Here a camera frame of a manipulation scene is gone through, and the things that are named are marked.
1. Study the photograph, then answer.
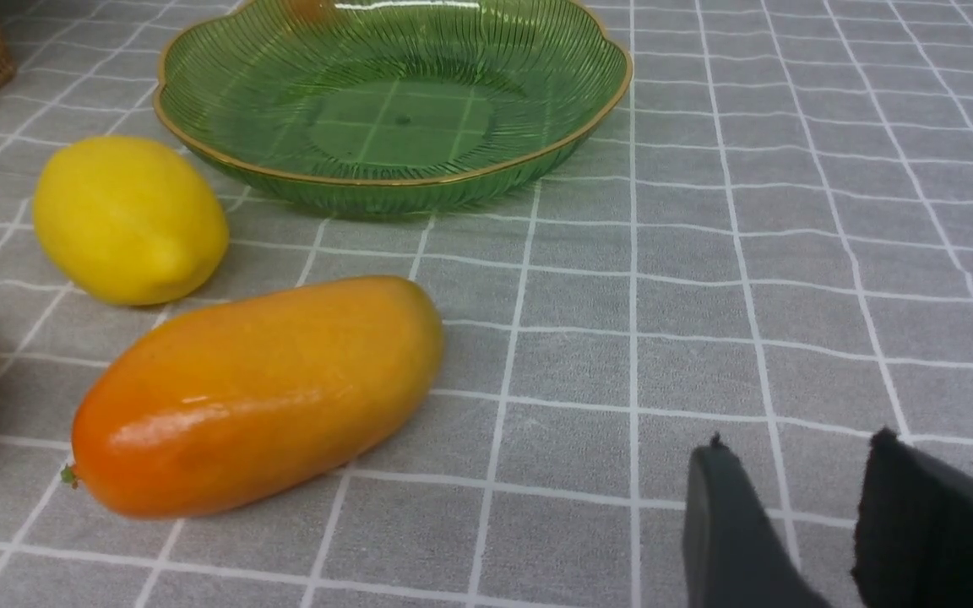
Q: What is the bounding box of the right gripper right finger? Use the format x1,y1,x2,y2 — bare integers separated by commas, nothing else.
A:
851,428,973,607

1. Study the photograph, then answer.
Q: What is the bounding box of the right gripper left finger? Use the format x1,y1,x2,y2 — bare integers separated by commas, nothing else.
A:
682,434,829,607

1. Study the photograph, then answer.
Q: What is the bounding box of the orange mango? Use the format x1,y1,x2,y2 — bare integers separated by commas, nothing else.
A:
61,274,444,519

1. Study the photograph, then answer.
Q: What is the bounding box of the yellow lemon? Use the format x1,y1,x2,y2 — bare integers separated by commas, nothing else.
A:
31,134,231,307

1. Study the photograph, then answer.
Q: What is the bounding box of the green glass plate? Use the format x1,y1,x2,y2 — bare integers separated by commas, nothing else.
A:
152,1,633,220

